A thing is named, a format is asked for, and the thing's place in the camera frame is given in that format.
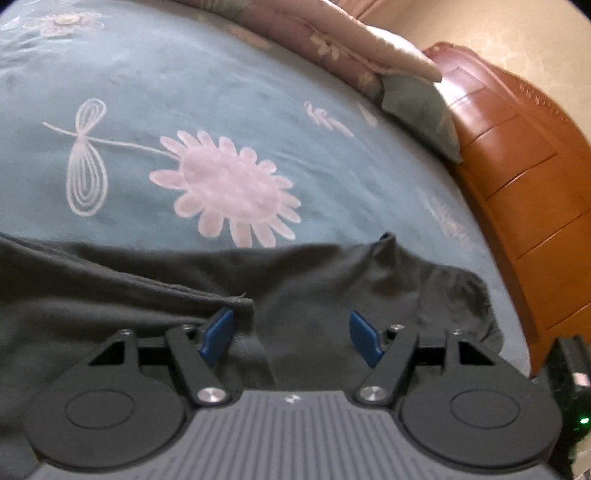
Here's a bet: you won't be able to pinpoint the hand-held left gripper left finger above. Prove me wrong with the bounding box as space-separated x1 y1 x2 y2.
87 308 235 408

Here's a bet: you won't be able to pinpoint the dark grey pants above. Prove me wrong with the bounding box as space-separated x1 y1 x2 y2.
0 232 505 480

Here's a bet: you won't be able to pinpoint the wooden headboard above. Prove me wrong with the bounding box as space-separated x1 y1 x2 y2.
422 41 591 380

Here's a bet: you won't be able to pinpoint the folded pink floral quilt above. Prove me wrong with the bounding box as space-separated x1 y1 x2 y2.
178 0 443 100

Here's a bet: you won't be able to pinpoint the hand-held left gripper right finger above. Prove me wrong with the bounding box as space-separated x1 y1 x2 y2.
349 310 498 409

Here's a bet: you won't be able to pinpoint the blue floral bed sheet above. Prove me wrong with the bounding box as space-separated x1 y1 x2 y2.
0 0 533 380

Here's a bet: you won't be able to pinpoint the green pillow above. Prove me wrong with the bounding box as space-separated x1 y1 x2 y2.
381 74 463 164

